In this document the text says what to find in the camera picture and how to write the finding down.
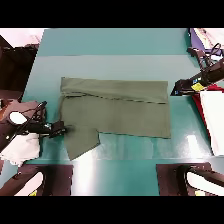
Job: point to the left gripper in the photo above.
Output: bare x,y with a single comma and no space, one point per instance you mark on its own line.
57,129

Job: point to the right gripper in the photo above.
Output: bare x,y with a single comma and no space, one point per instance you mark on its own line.
187,86

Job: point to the green shirt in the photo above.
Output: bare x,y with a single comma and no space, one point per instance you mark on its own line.
116,113

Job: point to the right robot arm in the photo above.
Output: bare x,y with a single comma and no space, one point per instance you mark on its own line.
213,75

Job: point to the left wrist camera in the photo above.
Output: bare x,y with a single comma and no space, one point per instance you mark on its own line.
40,111

